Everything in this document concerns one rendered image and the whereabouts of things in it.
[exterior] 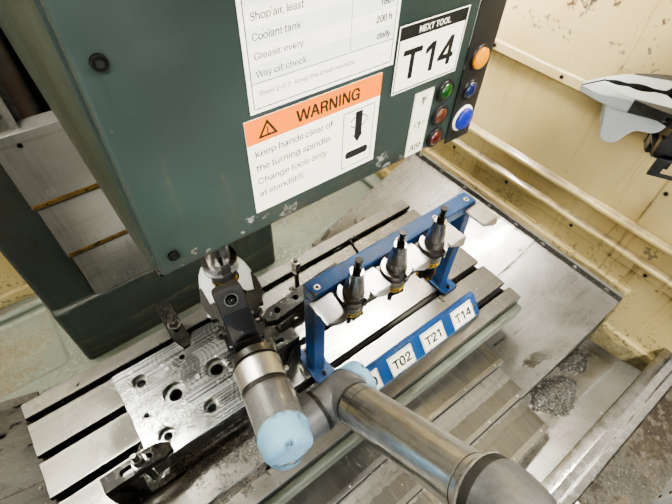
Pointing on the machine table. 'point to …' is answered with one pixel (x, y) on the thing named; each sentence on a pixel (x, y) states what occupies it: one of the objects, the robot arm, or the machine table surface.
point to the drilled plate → (182, 445)
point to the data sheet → (311, 45)
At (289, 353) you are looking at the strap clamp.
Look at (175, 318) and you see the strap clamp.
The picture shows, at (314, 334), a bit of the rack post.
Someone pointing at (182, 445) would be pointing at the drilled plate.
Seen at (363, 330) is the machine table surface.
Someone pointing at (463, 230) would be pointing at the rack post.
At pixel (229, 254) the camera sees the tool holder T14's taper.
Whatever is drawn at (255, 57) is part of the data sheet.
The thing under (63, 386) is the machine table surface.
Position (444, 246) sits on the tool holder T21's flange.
